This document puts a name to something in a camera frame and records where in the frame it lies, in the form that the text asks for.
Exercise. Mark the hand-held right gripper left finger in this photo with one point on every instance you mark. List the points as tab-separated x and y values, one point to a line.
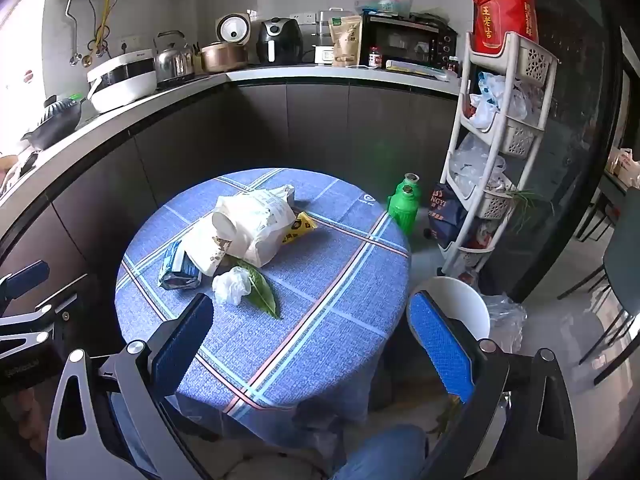
182	345

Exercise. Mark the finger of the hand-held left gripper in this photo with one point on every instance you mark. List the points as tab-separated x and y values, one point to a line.
30	332
25	279

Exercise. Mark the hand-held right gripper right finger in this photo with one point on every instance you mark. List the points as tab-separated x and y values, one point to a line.
440	345

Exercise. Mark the white round waste bin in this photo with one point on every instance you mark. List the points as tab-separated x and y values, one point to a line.
460	300

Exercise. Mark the blue packet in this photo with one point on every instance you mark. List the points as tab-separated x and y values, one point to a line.
175	270

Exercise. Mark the white tissue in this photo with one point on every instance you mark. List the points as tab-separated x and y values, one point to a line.
231	285

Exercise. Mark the green vegetable leaf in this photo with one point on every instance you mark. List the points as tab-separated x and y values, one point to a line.
262	295

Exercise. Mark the white paper cup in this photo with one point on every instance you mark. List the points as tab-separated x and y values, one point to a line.
225	226

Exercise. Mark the yellow snack packet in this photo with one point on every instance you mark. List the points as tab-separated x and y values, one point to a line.
298	230

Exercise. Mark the person's left hand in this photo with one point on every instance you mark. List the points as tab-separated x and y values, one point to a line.
31	412

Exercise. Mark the clear crumpled plastic bag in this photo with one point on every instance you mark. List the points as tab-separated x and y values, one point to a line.
505	325

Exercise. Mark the red and white packets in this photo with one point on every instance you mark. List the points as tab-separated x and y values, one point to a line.
482	237

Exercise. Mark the person's right leg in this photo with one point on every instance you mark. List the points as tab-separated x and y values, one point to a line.
385	452

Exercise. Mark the dark blue shopping bag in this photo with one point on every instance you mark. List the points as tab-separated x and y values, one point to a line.
445	220

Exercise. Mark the green thermos bottle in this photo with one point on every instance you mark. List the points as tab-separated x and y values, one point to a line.
412	181
402	210

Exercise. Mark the black ribbed pot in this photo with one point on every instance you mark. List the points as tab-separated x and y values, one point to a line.
57	120

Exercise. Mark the green onion bunch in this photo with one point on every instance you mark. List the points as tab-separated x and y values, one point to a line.
527	200

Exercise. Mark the bundle of clear plastic bags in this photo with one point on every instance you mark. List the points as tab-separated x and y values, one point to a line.
475	165

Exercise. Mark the grey dining chair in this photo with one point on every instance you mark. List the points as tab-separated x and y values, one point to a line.
622	255

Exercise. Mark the white and black multicooker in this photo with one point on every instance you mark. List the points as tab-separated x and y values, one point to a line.
122	82

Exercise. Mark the black cooktop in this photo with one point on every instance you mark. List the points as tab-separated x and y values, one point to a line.
175	84

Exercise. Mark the black framed glass door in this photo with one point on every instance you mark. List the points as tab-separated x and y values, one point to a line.
575	135

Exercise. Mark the bundle of white plastic bags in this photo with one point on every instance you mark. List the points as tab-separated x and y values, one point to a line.
495	97

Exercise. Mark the dark kitchen base cabinet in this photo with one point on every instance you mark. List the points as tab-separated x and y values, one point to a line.
310	125

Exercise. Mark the pale bag on dining table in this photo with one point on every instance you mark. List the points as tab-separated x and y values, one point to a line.
625	162

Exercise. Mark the steel kettle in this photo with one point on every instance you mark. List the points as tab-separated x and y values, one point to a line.
172	62

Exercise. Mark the flat clear wrapped package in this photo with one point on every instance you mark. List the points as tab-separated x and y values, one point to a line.
415	69

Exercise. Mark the small dark sauce bottles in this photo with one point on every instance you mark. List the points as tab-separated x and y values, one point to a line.
453	66

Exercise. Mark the rice cooker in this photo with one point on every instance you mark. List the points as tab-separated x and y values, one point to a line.
222	57

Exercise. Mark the red lidded jar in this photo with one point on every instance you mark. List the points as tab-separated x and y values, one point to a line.
375	57

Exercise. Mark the white plastic storage rack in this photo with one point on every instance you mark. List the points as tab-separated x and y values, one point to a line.
530	60

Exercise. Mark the black toaster oven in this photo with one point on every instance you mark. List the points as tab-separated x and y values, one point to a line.
405	42

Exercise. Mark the small white appliance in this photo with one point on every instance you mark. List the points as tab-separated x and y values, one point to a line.
324	55

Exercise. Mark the brown kraft paper pouch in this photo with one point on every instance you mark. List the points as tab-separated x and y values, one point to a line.
346	40

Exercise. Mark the black air fryer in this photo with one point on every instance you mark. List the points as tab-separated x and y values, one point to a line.
277	40

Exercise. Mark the metal steamer pot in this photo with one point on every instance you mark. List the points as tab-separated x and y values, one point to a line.
327	25

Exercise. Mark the red gift bag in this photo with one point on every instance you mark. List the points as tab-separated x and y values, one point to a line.
502	10

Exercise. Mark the blue and white flat packets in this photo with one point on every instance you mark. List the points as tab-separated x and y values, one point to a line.
382	6

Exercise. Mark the white wall socket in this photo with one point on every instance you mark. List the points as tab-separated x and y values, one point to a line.
303	16
130	45

